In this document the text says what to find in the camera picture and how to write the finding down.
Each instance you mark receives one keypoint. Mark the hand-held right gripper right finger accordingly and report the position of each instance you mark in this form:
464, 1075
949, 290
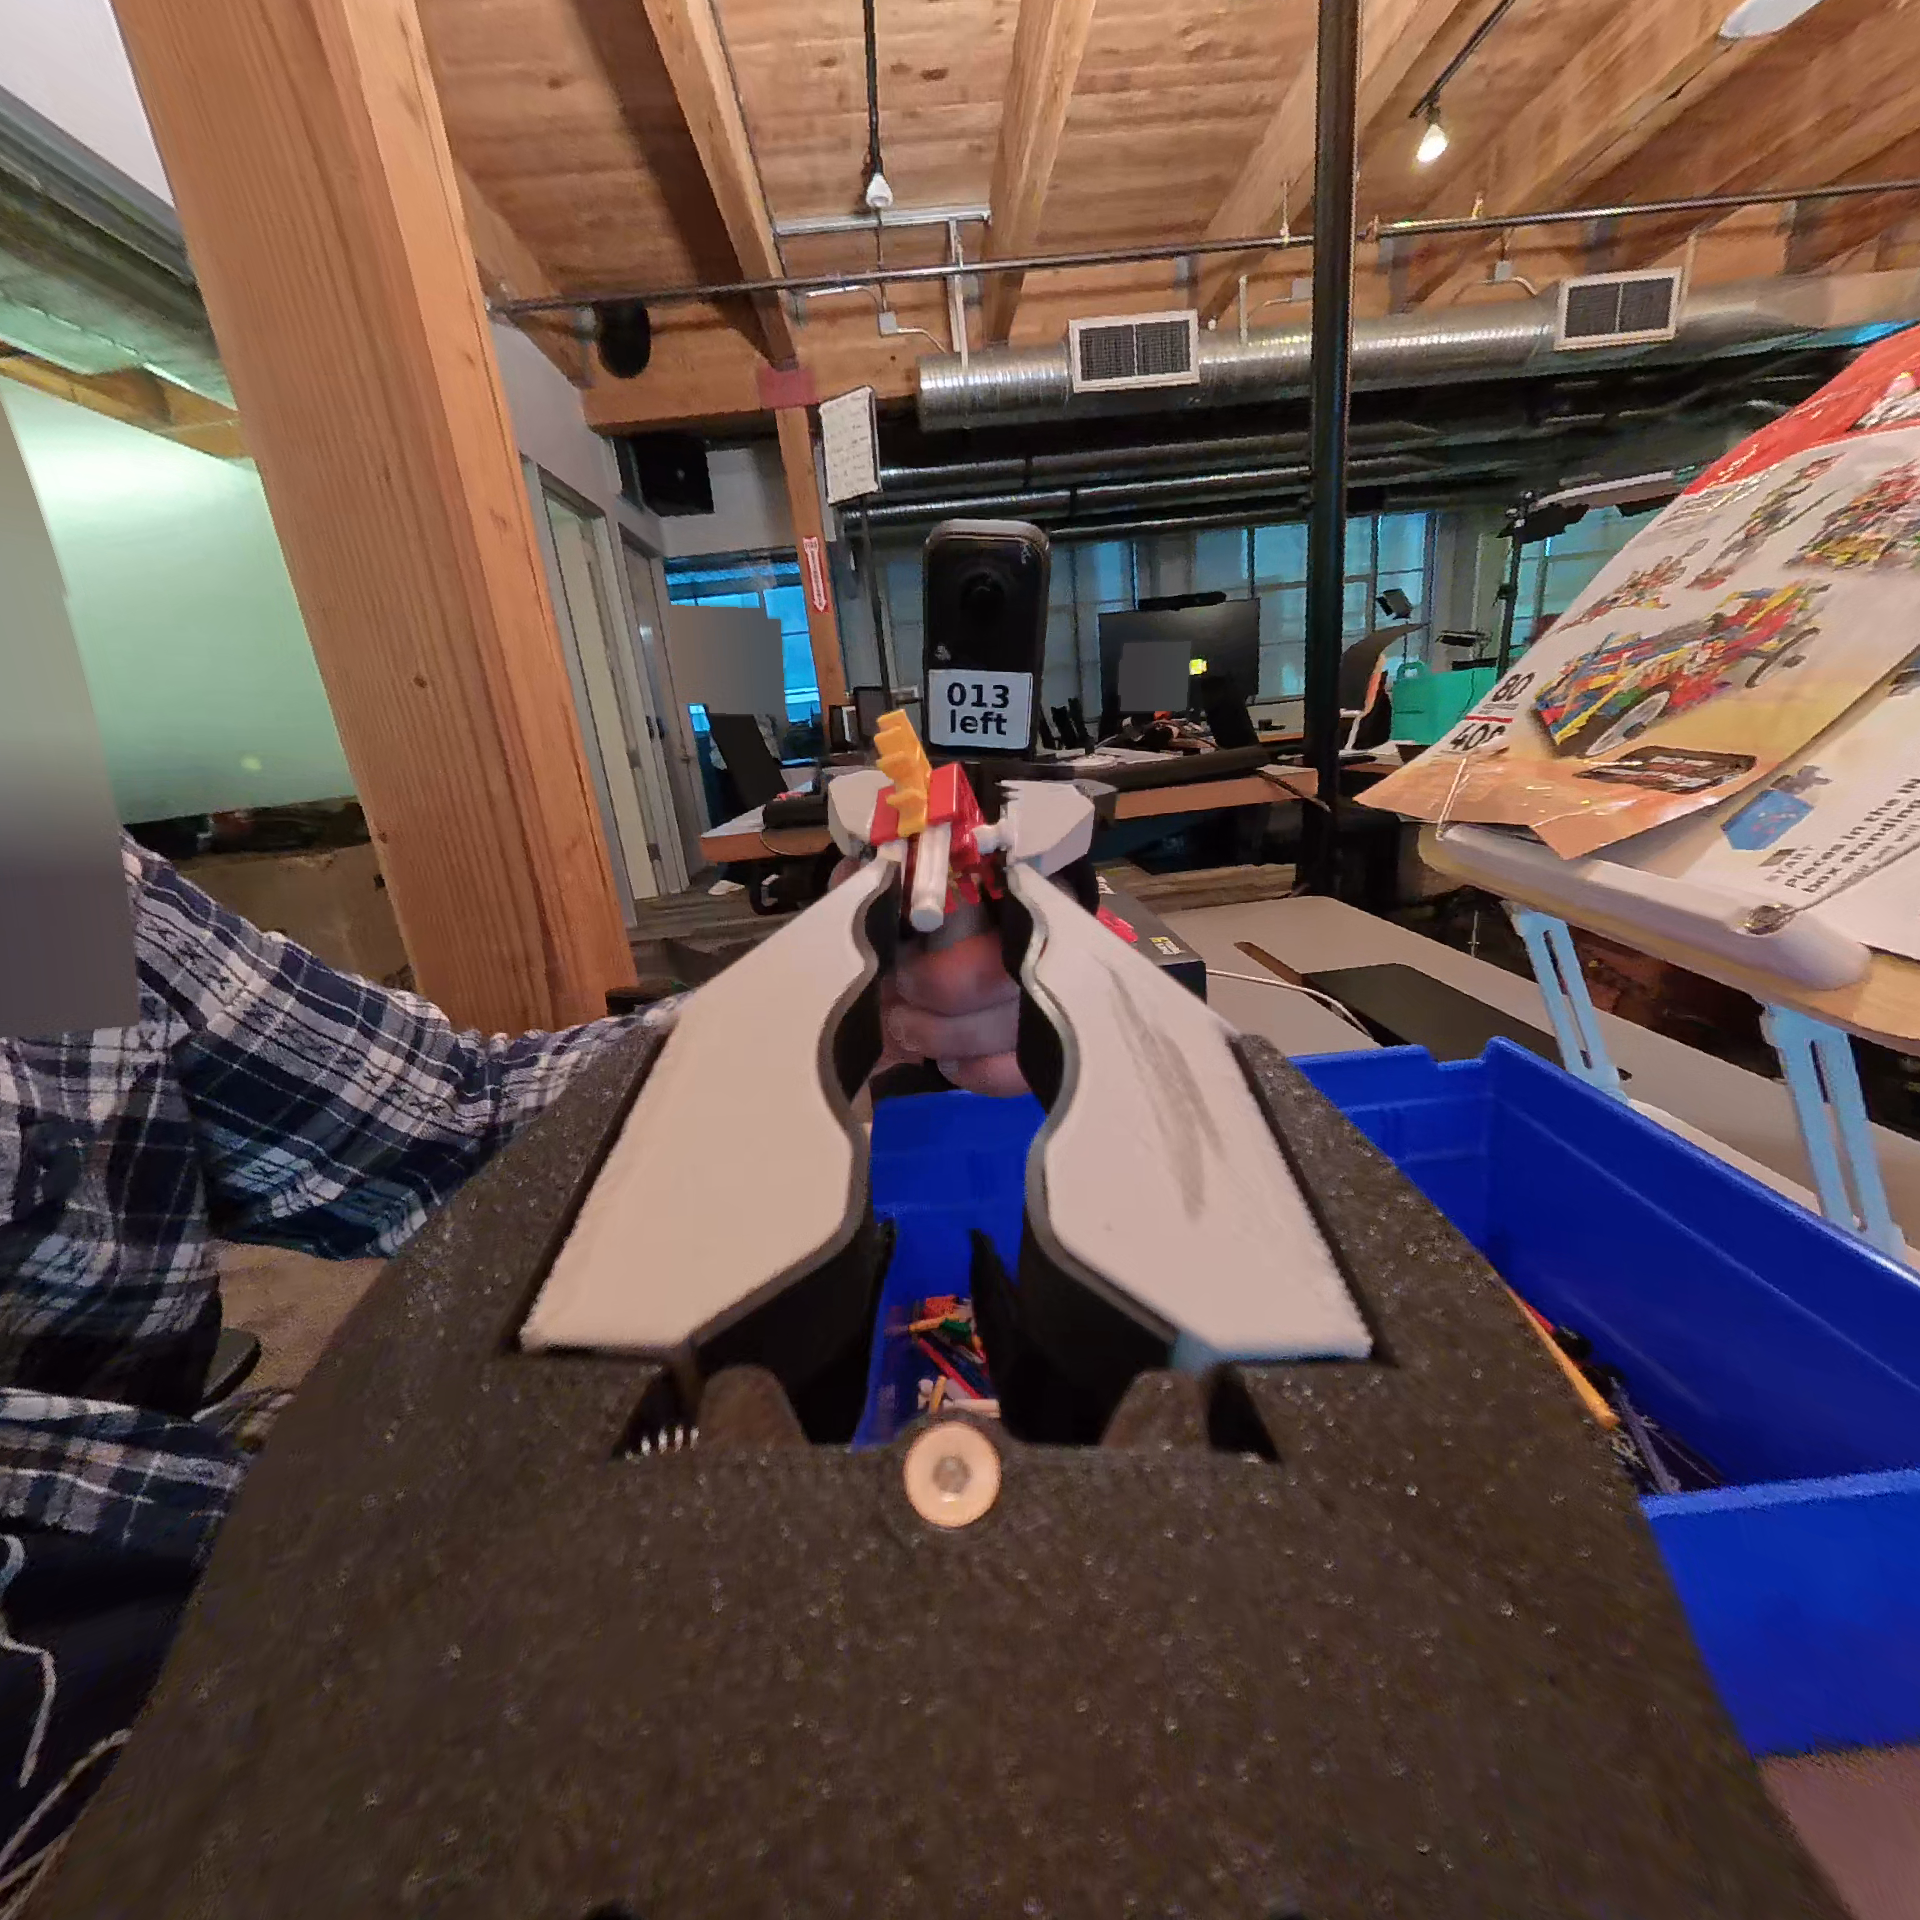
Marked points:
1199, 1156

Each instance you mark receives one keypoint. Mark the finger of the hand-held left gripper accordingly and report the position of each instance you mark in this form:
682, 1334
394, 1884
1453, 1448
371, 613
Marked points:
861, 817
1056, 828

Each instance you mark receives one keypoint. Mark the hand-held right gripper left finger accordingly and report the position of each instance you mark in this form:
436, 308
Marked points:
721, 1156

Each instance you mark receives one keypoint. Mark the red yellow toy construction piece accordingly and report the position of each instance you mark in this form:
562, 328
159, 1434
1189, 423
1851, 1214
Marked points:
925, 812

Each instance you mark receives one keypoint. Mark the person's left forearm plaid sleeve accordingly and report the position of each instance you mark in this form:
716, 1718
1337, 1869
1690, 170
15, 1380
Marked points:
271, 1141

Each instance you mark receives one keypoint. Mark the person's left hand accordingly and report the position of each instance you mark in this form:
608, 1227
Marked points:
963, 1022

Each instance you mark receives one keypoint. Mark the black computer monitor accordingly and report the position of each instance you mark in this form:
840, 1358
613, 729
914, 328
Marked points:
1181, 660

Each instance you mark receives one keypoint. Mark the black flat tablet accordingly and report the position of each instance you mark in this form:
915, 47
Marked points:
1410, 1011

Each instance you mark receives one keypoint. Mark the white air vent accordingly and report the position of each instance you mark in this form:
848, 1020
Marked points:
1134, 352
1622, 308

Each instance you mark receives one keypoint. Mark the pile of colourful toy pieces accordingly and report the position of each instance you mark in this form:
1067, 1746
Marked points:
945, 1367

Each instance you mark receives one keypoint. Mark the black metal pole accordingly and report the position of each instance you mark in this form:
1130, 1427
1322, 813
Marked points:
1327, 452

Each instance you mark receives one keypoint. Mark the tilted board stand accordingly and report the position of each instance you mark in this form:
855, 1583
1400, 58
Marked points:
1651, 901

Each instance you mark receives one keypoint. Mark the blue plastic bin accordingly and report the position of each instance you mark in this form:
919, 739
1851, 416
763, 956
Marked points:
1711, 1321

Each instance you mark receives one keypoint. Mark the colourful toy package bag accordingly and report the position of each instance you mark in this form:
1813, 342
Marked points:
1680, 660

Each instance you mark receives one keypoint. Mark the white instruction sheet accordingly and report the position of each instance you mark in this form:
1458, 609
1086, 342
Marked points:
1846, 828

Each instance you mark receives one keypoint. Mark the silver ventilation duct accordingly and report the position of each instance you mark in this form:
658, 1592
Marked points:
1410, 336

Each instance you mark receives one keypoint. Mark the wooden post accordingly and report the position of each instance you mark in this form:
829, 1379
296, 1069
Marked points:
389, 510

